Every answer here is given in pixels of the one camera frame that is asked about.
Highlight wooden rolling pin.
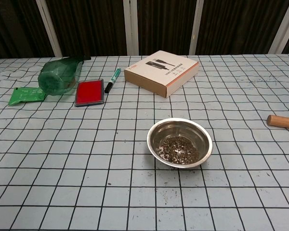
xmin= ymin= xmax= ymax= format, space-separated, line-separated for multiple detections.
xmin=266 ymin=115 xmax=289 ymax=131

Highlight stainless steel bowl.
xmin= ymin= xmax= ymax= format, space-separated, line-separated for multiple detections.
xmin=146 ymin=117 xmax=213 ymax=169

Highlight cardboard product box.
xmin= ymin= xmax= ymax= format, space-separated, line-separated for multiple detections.
xmin=124 ymin=50 xmax=199 ymax=99

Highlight green marker pen black cap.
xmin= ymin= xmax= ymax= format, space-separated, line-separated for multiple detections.
xmin=104 ymin=67 xmax=122 ymax=94

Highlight crushed dark spice grains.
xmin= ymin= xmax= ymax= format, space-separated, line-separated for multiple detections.
xmin=157 ymin=136 xmax=200 ymax=165

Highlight red ink stamp pad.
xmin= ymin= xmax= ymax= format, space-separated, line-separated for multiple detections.
xmin=74 ymin=78 xmax=105 ymax=107

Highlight checkered grid tablecloth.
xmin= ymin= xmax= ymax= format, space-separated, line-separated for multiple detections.
xmin=0 ymin=53 xmax=289 ymax=231

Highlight green plastic bottle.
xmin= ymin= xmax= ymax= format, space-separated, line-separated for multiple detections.
xmin=37 ymin=55 xmax=91 ymax=96

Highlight green foil packet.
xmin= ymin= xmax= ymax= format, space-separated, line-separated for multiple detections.
xmin=8 ymin=87 xmax=48 ymax=106

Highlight white vertical frame post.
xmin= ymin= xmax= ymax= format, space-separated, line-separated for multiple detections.
xmin=189 ymin=0 xmax=205 ymax=55
xmin=123 ymin=0 xmax=139 ymax=56
xmin=36 ymin=0 xmax=63 ymax=58
xmin=268 ymin=0 xmax=289 ymax=54

